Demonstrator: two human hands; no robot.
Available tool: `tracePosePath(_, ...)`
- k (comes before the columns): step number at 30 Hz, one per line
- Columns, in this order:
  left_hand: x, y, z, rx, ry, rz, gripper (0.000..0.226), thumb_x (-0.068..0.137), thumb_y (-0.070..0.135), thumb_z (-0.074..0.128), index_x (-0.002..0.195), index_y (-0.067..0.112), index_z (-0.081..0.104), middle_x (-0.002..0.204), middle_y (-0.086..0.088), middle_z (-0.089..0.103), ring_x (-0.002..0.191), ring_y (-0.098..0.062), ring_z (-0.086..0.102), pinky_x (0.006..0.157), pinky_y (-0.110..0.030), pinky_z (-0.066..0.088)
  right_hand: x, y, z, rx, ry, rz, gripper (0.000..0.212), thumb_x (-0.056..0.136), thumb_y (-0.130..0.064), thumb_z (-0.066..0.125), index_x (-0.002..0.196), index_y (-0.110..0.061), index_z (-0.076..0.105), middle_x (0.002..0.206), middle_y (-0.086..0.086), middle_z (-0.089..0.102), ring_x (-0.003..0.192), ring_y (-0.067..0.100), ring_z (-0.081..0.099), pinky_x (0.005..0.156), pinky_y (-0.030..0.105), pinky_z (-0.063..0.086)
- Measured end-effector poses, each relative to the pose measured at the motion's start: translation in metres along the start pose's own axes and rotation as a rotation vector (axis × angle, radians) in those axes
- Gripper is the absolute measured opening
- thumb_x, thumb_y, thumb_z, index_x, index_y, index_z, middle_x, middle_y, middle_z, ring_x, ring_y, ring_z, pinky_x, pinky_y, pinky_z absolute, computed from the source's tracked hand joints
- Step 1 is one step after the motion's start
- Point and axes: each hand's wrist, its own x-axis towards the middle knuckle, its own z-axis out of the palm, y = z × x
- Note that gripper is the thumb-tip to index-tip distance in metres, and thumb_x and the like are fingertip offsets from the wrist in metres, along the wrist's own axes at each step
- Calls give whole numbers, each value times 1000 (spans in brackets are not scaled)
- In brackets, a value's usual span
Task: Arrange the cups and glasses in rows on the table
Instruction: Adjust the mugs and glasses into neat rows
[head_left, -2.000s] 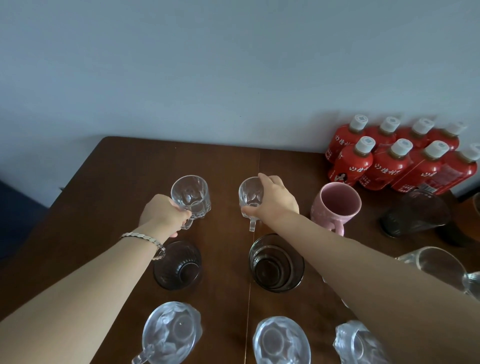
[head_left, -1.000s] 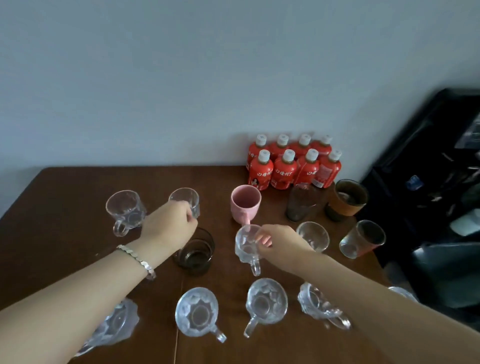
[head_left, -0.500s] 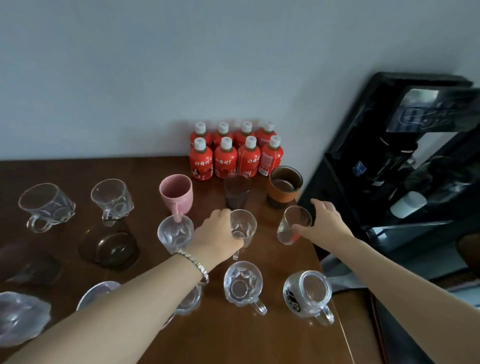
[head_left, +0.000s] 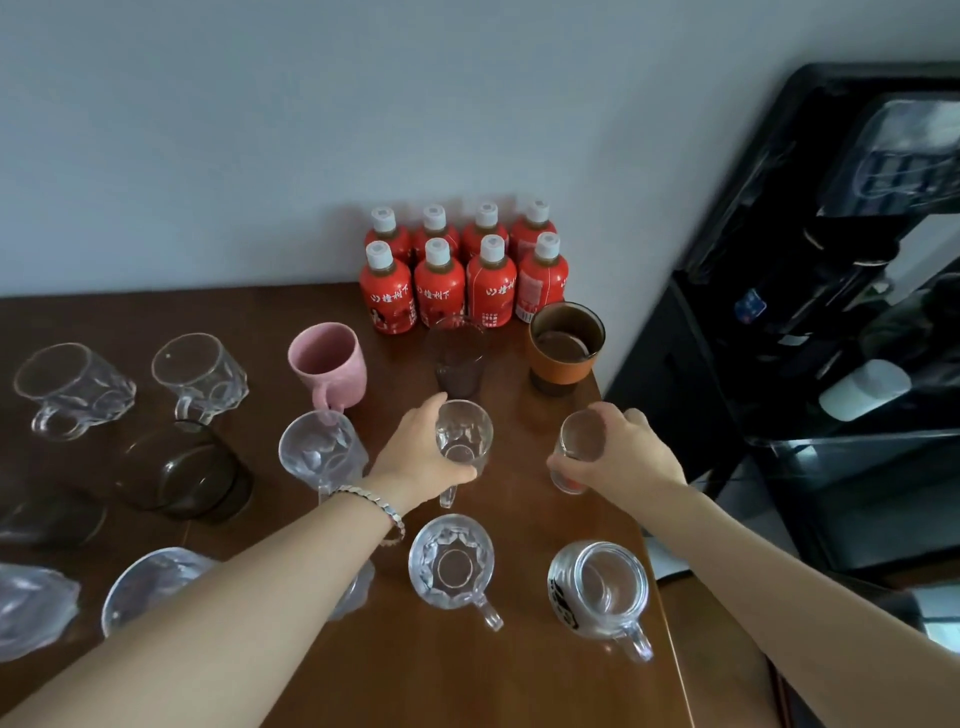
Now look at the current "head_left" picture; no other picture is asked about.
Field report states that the person's right hand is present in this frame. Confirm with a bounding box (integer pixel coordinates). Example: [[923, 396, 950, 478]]
[[545, 401, 688, 513]]

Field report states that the person's left hand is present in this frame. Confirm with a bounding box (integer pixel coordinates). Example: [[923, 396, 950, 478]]
[[365, 392, 479, 513]]

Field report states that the clear tumbler with red print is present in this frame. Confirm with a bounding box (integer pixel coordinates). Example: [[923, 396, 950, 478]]
[[551, 408, 609, 496]]

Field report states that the dark smoky tall glass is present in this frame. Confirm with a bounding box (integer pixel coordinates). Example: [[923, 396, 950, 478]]
[[423, 314, 489, 401]]

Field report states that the brown banded glass cup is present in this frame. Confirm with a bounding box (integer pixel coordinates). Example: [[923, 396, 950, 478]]
[[527, 301, 607, 397]]

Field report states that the pink ceramic mug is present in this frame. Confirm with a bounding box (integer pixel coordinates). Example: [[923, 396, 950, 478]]
[[287, 322, 369, 415]]

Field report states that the glass mug with black logo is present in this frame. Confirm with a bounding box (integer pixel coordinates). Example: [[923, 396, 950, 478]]
[[546, 540, 655, 664]]

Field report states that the dark smoky wide cup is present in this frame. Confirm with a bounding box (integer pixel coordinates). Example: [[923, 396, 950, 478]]
[[112, 419, 255, 525]]

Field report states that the small smoky glass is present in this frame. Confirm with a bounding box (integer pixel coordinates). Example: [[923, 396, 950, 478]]
[[0, 479, 108, 550]]

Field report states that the person's right forearm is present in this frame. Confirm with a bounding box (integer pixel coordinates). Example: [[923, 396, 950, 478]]
[[637, 479, 960, 728]]

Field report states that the person's left forearm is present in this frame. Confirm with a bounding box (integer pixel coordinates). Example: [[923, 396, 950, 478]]
[[0, 487, 399, 728]]

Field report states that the black water dispenser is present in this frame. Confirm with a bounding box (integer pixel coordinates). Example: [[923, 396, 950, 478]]
[[603, 61, 960, 579]]

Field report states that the group of red drink bottles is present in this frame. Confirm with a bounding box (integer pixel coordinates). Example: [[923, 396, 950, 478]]
[[358, 198, 570, 337]]

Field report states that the brown wooden chair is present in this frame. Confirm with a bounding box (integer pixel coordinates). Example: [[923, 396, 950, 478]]
[[658, 566, 789, 728]]

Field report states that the brown wooden table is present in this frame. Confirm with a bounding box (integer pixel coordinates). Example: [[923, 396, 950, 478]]
[[0, 283, 695, 728]]

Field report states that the white plastic container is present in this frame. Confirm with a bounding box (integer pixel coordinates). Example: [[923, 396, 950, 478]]
[[818, 359, 913, 424]]

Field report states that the silver link bracelet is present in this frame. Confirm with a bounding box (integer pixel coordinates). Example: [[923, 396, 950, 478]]
[[329, 485, 407, 547]]

